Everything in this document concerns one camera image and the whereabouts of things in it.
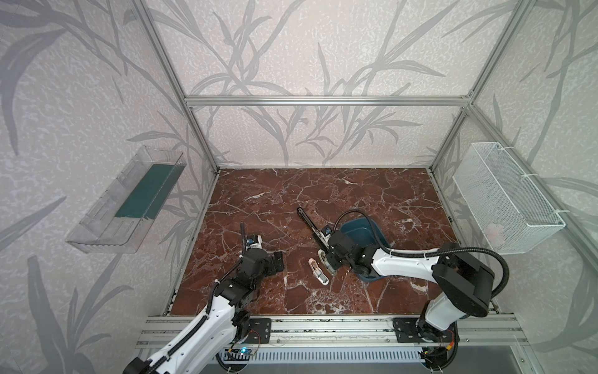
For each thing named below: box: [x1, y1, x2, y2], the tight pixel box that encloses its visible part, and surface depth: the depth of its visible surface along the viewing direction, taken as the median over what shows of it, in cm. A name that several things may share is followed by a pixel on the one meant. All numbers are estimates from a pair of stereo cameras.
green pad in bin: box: [114, 163, 187, 220], surface depth 69 cm
